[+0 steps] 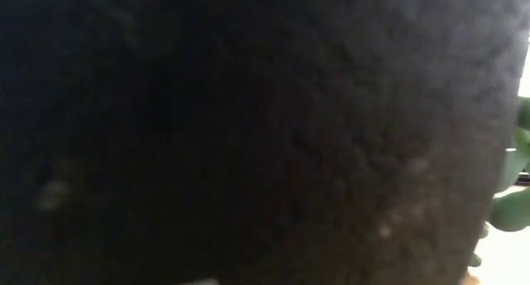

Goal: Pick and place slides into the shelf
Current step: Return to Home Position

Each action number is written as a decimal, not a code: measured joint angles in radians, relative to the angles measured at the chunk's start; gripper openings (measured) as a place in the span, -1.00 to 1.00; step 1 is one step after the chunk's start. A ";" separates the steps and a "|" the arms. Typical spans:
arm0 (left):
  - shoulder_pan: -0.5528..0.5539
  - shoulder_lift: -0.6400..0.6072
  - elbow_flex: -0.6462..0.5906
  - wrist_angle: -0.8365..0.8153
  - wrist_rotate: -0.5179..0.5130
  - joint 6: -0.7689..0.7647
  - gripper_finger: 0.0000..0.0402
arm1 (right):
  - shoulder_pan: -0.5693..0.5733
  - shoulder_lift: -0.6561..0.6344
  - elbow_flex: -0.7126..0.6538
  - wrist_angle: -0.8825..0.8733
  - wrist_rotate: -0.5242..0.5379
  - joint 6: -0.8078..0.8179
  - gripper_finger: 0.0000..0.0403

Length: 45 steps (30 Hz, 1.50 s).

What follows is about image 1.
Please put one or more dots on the large dark round pot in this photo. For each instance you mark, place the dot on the large dark round pot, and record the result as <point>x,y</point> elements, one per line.
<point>248,111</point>

